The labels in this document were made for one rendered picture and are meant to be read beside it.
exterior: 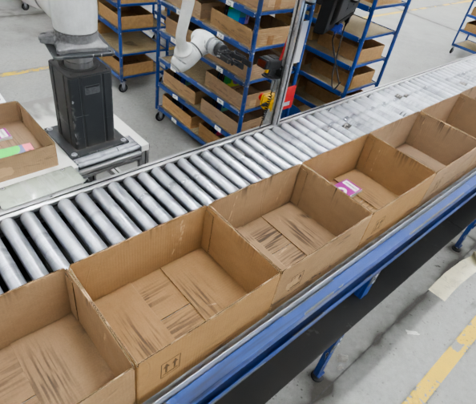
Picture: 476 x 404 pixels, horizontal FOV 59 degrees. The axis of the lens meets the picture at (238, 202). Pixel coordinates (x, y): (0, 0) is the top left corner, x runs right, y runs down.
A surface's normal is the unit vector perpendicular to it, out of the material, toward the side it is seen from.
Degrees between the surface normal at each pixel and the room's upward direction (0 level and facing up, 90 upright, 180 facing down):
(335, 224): 89
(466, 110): 90
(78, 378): 1
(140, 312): 2
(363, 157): 90
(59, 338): 1
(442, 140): 89
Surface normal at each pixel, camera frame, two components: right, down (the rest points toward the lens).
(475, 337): 0.14, -0.76
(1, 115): 0.65, 0.54
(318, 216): -0.74, 0.33
